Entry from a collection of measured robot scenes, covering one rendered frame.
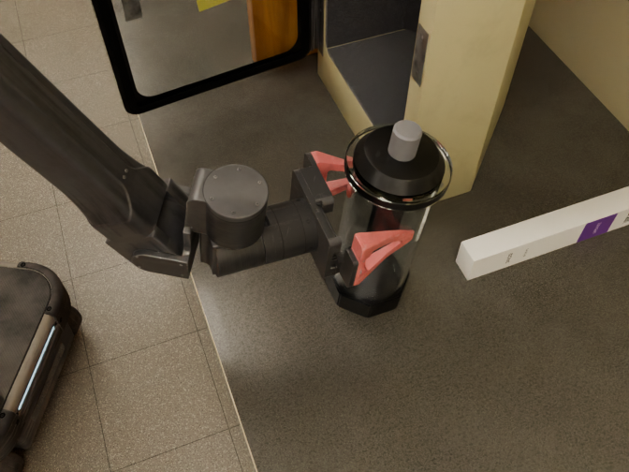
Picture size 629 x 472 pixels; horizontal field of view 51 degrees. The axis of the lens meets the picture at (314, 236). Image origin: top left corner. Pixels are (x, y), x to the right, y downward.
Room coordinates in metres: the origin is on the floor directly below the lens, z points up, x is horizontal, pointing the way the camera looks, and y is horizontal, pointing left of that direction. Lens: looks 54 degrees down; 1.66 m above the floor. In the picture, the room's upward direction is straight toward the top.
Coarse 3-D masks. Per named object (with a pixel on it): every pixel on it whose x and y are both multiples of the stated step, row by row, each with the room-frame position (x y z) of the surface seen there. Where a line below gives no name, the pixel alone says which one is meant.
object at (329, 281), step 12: (348, 180) 0.43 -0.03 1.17; (360, 192) 0.41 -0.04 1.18; (444, 192) 0.42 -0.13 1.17; (384, 204) 0.40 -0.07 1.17; (396, 204) 0.40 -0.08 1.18; (420, 204) 0.40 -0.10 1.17; (336, 288) 0.42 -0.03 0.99; (336, 300) 0.42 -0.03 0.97; (348, 300) 0.41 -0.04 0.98; (396, 300) 0.41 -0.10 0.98; (360, 312) 0.40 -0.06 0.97; (372, 312) 0.40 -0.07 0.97; (384, 312) 0.41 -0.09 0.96
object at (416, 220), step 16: (368, 128) 0.49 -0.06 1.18; (352, 144) 0.47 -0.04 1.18; (352, 160) 0.45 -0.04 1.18; (448, 160) 0.45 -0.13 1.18; (352, 176) 0.43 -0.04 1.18; (448, 176) 0.43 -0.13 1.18; (352, 192) 0.43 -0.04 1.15; (368, 192) 0.41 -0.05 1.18; (384, 192) 0.41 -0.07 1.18; (432, 192) 0.41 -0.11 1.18; (352, 208) 0.43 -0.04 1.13; (368, 208) 0.41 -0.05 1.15; (384, 208) 0.40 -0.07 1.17; (352, 224) 0.42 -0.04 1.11; (368, 224) 0.41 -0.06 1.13; (384, 224) 0.41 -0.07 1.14; (400, 224) 0.40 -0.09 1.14; (416, 224) 0.41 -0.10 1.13; (352, 240) 0.42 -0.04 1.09; (416, 240) 0.42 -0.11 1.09; (400, 256) 0.41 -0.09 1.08; (384, 272) 0.40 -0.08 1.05; (400, 272) 0.41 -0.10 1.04; (352, 288) 0.41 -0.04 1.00; (368, 288) 0.40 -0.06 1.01; (384, 288) 0.41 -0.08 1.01; (400, 288) 0.42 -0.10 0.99
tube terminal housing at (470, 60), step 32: (448, 0) 0.58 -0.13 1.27; (480, 0) 0.59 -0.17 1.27; (512, 0) 0.61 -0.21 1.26; (448, 32) 0.58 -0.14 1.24; (480, 32) 0.60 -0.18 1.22; (512, 32) 0.61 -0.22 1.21; (320, 64) 0.86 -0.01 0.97; (448, 64) 0.58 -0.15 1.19; (480, 64) 0.60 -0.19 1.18; (512, 64) 0.70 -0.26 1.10; (352, 96) 0.74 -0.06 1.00; (416, 96) 0.58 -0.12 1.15; (448, 96) 0.59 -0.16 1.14; (480, 96) 0.60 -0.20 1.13; (352, 128) 0.74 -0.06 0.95; (448, 128) 0.59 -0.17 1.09; (480, 128) 0.61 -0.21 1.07; (480, 160) 0.64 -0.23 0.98; (448, 192) 0.60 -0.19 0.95
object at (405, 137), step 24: (408, 120) 0.46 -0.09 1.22; (360, 144) 0.46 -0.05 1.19; (384, 144) 0.46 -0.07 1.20; (408, 144) 0.44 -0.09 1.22; (432, 144) 0.46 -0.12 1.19; (360, 168) 0.43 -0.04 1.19; (384, 168) 0.43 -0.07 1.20; (408, 168) 0.43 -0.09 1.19; (432, 168) 0.43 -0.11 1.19; (408, 192) 0.41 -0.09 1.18
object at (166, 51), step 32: (160, 0) 0.75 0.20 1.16; (192, 0) 0.77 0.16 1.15; (224, 0) 0.79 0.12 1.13; (256, 0) 0.81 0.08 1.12; (288, 0) 0.84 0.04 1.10; (128, 32) 0.73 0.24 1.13; (160, 32) 0.75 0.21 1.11; (192, 32) 0.77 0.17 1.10; (224, 32) 0.79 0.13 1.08; (256, 32) 0.81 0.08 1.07; (288, 32) 0.84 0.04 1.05; (160, 64) 0.74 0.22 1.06; (192, 64) 0.76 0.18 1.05; (224, 64) 0.79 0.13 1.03
